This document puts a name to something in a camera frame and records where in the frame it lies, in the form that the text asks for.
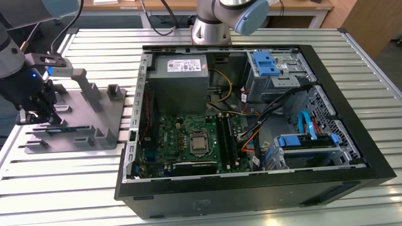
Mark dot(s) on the black graphics card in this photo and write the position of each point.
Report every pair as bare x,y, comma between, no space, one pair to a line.
194,168

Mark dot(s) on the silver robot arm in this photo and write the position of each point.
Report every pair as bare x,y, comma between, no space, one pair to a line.
210,23

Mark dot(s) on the grey parts rack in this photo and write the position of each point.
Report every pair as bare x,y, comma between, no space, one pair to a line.
84,122

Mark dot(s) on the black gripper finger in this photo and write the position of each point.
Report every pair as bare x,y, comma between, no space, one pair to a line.
44,115
48,91

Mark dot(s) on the black CPU socket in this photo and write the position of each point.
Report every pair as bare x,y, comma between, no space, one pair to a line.
190,143

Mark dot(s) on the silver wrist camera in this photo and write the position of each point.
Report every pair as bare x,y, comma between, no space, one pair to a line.
60,70

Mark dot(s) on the wooden desk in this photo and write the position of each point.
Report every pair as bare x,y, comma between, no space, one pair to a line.
103,7

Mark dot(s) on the green motherboard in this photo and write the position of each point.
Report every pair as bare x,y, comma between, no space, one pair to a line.
170,127

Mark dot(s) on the black RAM slot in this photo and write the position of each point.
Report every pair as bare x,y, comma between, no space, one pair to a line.
223,141

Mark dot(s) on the white box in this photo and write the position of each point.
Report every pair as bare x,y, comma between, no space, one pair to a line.
104,2

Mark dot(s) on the grey power supply unit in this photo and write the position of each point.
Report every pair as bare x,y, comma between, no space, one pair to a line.
179,94

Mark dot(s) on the black camera on silver bracket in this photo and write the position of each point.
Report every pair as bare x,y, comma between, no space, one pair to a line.
24,118

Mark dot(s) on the blue disk carrier with disk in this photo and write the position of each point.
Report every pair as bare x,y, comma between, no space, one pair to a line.
289,141

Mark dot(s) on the silver CPU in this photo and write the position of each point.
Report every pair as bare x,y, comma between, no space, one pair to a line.
199,143

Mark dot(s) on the wooden cabinet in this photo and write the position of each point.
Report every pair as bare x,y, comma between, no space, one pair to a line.
370,23

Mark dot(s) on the grey metal disk bay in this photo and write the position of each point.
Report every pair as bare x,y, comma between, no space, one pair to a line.
314,150

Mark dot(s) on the black PC case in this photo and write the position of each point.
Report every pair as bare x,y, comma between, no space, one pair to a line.
219,200

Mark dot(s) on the grey metal drive cage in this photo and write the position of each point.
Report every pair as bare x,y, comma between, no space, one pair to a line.
282,82

